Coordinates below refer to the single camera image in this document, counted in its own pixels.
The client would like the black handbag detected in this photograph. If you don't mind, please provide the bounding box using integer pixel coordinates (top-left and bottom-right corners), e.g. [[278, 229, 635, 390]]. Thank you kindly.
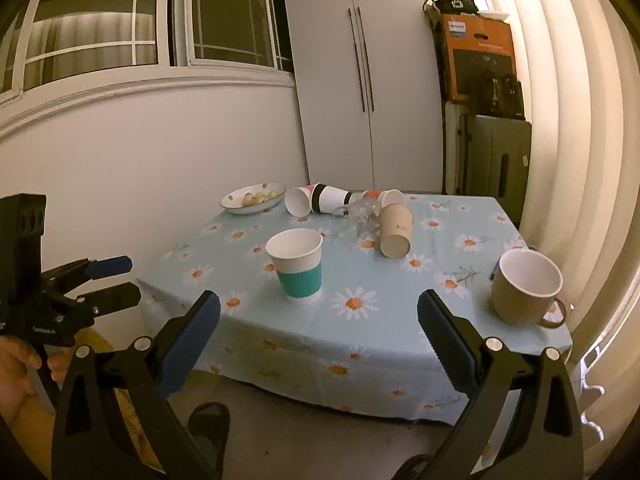
[[467, 72, 526, 121]]

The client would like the white orange paper cup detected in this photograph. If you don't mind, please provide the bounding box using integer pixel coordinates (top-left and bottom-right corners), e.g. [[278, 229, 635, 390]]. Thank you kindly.
[[361, 189, 405, 210]]

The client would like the white floral plate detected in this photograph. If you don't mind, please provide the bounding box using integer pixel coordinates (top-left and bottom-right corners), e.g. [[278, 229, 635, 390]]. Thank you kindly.
[[220, 183, 287, 215]]

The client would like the black camera bag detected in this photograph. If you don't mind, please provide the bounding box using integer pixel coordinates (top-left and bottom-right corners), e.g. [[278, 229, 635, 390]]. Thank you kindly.
[[433, 0, 480, 15]]

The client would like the blue daisy print tablecloth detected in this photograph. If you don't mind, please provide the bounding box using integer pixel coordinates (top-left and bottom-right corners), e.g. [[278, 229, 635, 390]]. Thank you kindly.
[[136, 194, 574, 427]]

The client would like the pile of pale snacks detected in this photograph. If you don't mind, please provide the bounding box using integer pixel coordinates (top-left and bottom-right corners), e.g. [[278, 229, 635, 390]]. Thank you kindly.
[[241, 188, 284, 207]]

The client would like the cream curtain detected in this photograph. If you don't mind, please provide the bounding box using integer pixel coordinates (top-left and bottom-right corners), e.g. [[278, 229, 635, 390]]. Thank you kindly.
[[414, 0, 640, 472]]

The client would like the beige ceramic mug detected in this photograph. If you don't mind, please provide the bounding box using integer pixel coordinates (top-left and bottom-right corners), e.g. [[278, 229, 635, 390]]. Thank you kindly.
[[489, 249, 568, 330]]

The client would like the orange cardboard box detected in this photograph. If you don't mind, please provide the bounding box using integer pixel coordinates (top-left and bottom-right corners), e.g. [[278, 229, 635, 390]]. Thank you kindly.
[[439, 12, 516, 104]]

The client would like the grey suitcase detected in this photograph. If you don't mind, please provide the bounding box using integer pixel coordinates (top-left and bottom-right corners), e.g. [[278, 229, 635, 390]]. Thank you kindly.
[[457, 112, 533, 199]]

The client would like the white wardrobe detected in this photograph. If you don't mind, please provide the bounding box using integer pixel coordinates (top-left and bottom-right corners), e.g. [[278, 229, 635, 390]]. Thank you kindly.
[[280, 0, 447, 195]]

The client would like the white black pink paper cup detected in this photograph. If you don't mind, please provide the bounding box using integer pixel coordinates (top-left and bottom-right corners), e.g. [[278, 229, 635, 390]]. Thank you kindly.
[[284, 183, 354, 217]]

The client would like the person's left hand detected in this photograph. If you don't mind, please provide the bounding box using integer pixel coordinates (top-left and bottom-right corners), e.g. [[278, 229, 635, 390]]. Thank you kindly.
[[0, 335, 74, 443]]

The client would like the black slipper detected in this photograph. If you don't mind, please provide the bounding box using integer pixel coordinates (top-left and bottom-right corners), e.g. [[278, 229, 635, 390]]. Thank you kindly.
[[187, 402, 231, 467]]

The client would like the clear plastic cup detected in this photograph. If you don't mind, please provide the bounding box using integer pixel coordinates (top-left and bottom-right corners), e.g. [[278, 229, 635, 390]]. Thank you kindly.
[[332, 197, 384, 239]]

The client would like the white framed window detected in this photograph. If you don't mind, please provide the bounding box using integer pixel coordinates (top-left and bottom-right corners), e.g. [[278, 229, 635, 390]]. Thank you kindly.
[[0, 0, 296, 107]]

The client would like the teal and white paper cup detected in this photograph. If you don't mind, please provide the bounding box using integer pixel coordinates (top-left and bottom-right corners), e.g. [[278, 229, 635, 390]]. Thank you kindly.
[[265, 228, 324, 306]]

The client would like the brown paper cup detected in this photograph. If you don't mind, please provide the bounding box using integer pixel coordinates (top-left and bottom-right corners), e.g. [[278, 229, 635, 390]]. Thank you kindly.
[[378, 203, 415, 260]]

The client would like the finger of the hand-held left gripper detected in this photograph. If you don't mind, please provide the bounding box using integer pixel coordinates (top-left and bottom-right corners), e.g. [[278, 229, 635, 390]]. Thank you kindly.
[[41, 255, 134, 287], [75, 282, 143, 319]]

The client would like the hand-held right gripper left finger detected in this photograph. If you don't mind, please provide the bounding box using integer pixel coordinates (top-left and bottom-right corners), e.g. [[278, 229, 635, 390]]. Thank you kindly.
[[51, 289, 222, 480]]

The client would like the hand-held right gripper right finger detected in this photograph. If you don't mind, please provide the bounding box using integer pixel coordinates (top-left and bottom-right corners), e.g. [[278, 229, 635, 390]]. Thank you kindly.
[[417, 288, 585, 480]]

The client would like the white suitcase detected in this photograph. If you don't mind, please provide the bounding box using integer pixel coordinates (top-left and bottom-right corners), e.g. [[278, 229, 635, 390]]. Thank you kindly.
[[443, 101, 469, 195]]

